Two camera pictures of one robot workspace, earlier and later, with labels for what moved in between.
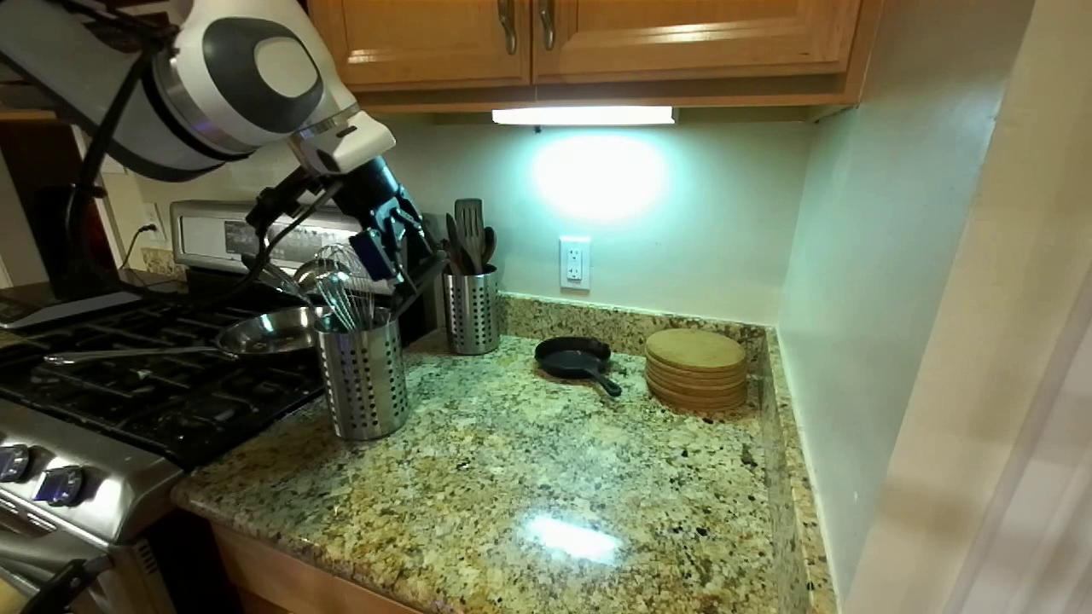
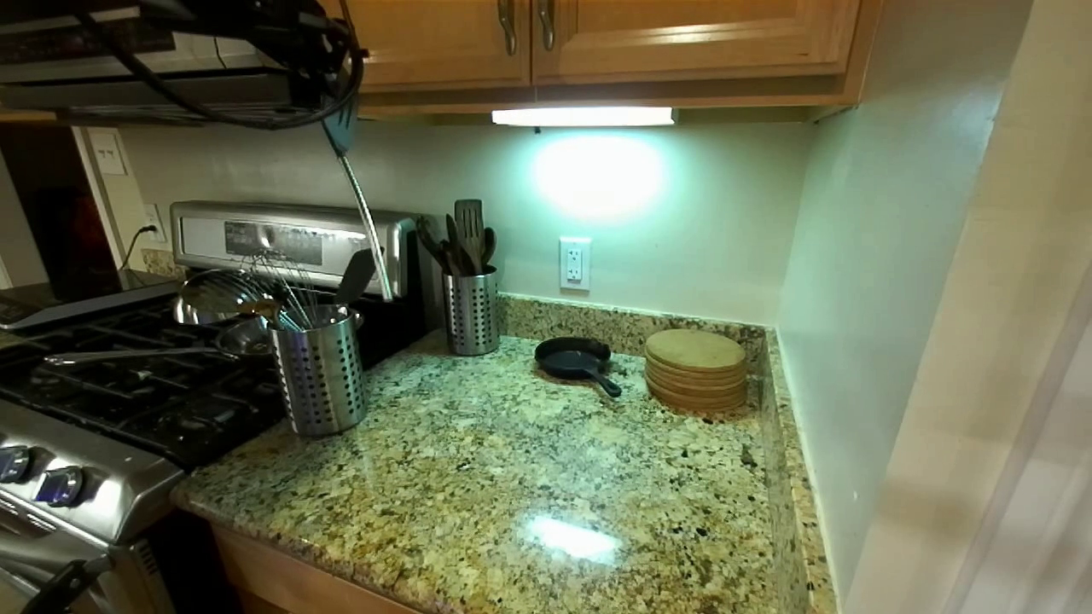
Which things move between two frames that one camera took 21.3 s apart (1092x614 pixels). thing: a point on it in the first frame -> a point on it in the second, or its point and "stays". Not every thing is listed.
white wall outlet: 575,263 stays
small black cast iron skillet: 578,357 stays
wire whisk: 334,286 -> 280,292
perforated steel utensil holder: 471,312 stays
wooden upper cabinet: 429,57 stays
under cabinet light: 586,117 stays
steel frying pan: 288,335 stays
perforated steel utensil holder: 363,374 -> 321,368
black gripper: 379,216 -> 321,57
